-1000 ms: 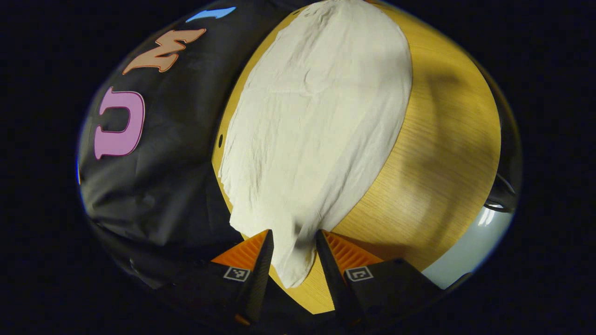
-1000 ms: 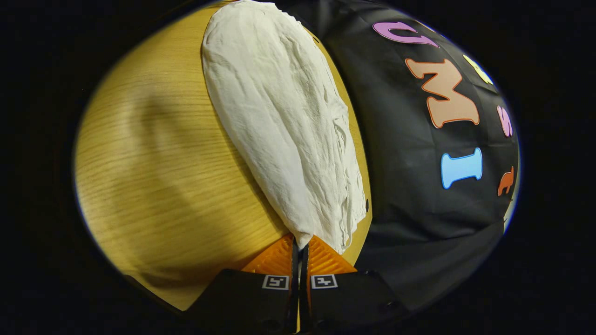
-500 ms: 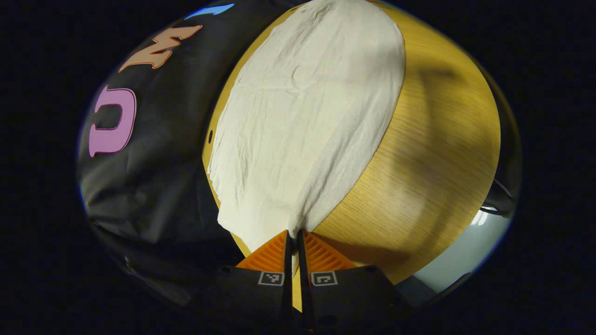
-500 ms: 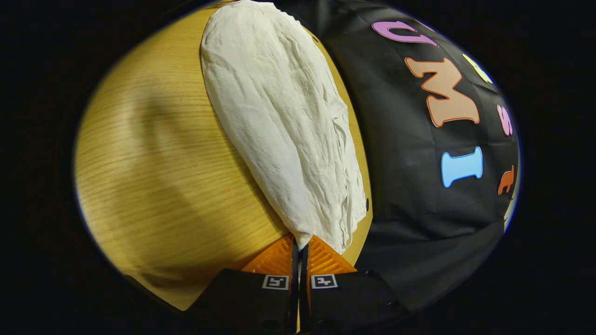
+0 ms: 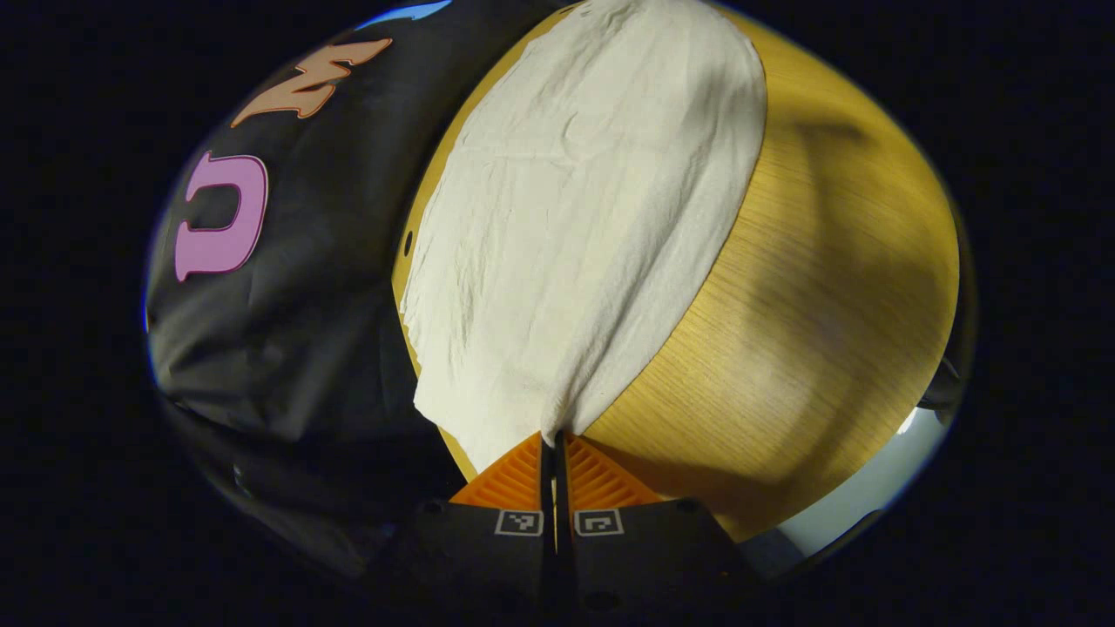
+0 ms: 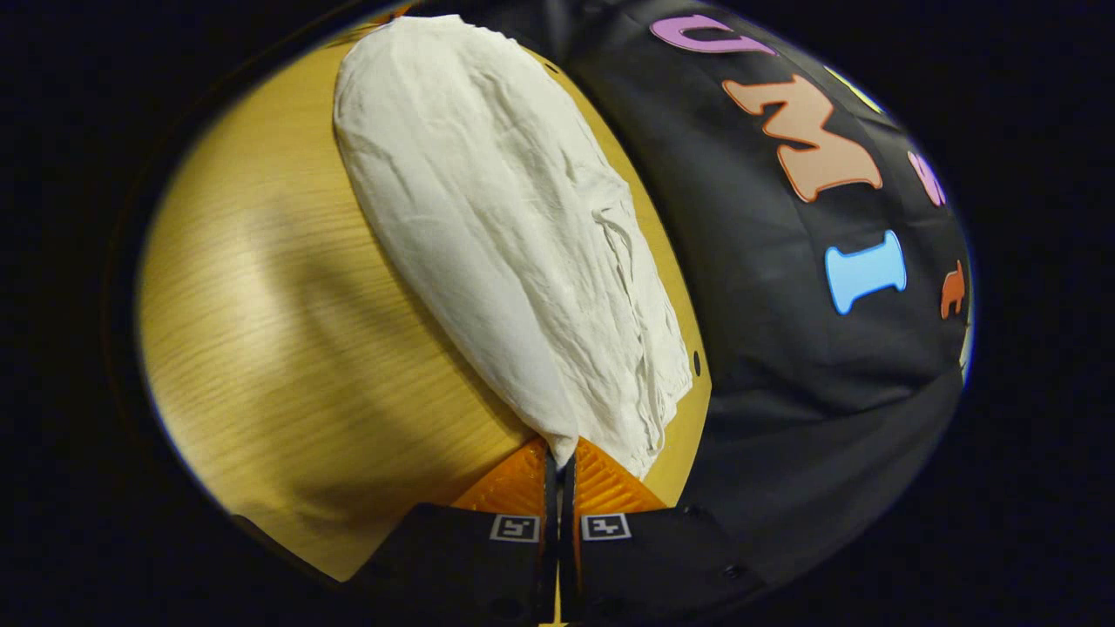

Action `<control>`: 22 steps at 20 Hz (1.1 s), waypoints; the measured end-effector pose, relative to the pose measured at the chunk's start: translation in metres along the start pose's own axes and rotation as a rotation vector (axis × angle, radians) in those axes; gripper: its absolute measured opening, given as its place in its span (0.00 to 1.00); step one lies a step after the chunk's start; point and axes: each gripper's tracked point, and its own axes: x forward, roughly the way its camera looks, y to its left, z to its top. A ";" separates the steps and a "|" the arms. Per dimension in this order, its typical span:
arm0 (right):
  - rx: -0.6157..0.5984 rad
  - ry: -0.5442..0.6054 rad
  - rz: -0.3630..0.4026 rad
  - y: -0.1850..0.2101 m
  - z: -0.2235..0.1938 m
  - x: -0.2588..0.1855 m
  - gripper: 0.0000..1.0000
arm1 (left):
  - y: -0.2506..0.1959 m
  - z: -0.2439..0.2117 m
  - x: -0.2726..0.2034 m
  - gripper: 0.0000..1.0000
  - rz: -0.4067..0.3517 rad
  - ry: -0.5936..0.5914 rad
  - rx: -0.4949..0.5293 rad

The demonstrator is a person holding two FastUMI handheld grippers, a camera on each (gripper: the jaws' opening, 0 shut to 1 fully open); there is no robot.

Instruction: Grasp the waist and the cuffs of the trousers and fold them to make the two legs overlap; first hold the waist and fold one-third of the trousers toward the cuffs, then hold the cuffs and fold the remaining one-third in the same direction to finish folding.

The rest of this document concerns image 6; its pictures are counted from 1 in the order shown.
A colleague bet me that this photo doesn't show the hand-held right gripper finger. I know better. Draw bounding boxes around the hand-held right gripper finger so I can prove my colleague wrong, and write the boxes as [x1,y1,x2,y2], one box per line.
[348,435,559,627]
[561,437,769,627]

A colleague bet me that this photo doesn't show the black backdrop cloth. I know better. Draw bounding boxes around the black backdrop cloth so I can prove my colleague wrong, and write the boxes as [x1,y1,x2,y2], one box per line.
[418,0,973,590]

